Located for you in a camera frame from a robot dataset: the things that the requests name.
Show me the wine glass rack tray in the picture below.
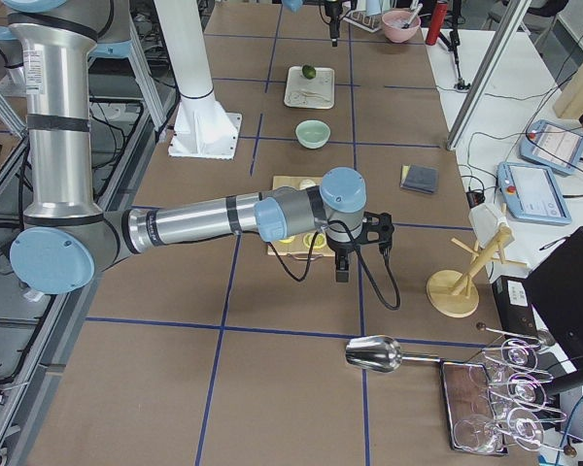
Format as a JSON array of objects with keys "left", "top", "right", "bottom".
[{"left": 440, "top": 322, "right": 567, "bottom": 456}]

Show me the mint green bowl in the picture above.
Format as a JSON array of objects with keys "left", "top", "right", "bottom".
[{"left": 295, "top": 119, "right": 331, "bottom": 150}]

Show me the pink bowl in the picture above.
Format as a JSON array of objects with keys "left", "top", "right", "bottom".
[{"left": 381, "top": 10, "right": 421, "bottom": 44}]

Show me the cream bear tray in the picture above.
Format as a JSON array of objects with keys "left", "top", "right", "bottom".
[{"left": 284, "top": 66, "right": 335, "bottom": 110}]

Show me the metal scoop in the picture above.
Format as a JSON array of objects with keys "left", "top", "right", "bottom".
[{"left": 345, "top": 335, "right": 441, "bottom": 374}]

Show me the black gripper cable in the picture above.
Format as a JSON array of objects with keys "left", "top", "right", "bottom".
[{"left": 267, "top": 220, "right": 401, "bottom": 312}]

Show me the wooden cutting board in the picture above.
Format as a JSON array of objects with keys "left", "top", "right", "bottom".
[{"left": 272, "top": 176, "right": 335, "bottom": 260}]

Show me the white spoon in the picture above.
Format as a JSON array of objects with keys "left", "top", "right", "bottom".
[{"left": 290, "top": 89, "right": 331, "bottom": 103}]

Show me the red bottle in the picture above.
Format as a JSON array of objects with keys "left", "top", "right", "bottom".
[{"left": 426, "top": 0, "right": 449, "bottom": 46}]

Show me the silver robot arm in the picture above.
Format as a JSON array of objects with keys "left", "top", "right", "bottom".
[{"left": 8, "top": 1, "right": 394, "bottom": 295}]

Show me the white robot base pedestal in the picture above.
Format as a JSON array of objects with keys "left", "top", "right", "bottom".
[{"left": 154, "top": 0, "right": 242, "bottom": 160}]

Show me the blue teach pendant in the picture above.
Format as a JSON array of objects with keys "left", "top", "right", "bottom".
[
  {"left": 497, "top": 162, "right": 572, "bottom": 225},
  {"left": 520, "top": 119, "right": 583, "bottom": 176}
]

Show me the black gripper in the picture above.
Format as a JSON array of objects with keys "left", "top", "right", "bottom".
[
  {"left": 327, "top": 212, "right": 394, "bottom": 283},
  {"left": 323, "top": 0, "right": 341, "bottom": 47}
]

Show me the wooden mug tree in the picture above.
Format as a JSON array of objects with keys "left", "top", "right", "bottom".
[{"left": 426, "top": 222, "right": 527, "bottom": 318}]

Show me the black monitor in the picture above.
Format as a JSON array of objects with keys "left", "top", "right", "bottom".
[{"left": 525, "top": 226, "right": 583, "bottom": 392}]

